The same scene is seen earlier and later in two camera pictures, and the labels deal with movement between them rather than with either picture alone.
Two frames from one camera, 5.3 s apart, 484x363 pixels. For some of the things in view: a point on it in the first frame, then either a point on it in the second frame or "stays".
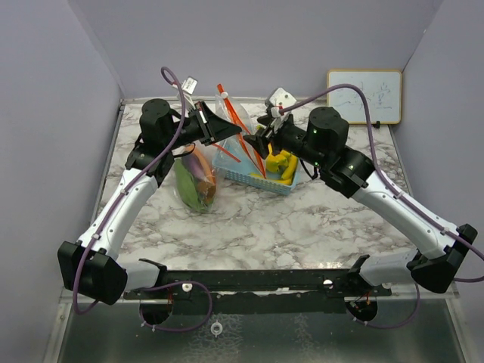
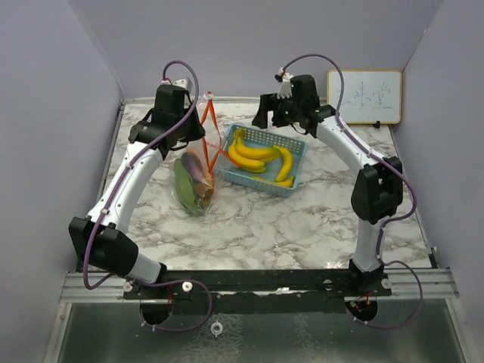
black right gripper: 260,141 to 269,103
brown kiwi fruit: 206,190 stays
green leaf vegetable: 188,186 stays
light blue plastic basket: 238,158 stays
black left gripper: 216,129 to 198,131
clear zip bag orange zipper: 197,176 stays
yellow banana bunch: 283,162 to 250,157
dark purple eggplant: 194,166 stays
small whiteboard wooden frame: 382,89 stays
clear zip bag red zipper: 235,148 to 212,147
